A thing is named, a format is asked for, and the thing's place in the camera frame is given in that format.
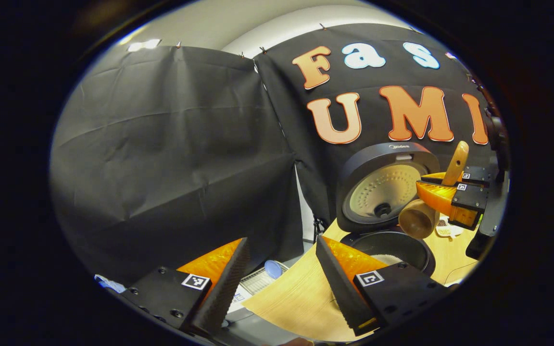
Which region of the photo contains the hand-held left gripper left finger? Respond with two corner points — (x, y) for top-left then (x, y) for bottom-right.
(106, 237), (251, 337)

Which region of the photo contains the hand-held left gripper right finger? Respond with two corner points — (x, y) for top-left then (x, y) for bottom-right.
(315, 235), (456, 337)

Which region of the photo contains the white rice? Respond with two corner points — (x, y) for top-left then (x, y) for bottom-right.
(371, 254), (403, 266)

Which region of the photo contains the wooden spoon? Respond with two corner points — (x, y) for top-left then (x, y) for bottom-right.
(398, 141), (470, 240)

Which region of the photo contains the dark rice cooker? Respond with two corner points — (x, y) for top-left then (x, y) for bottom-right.
(336, 142), (441, 278)

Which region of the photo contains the white labelled box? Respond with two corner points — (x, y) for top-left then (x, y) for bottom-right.
(227, 290), (249, 315)

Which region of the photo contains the white plastic crate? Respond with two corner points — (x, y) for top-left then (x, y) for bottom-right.
(239, 262), (290, 296)

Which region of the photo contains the white divided tray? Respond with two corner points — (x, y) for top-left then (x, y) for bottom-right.
(435, 219), (464, 238)

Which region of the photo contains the black tripod stand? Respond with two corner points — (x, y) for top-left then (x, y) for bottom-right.
(312, 216), (327, 243)

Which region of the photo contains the blue crumpled cloth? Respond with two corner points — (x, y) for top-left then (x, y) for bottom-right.
(95, 274), (126, 294)

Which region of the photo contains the ceiling light panel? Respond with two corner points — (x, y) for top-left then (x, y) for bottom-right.
(127, 38), (162, 52)

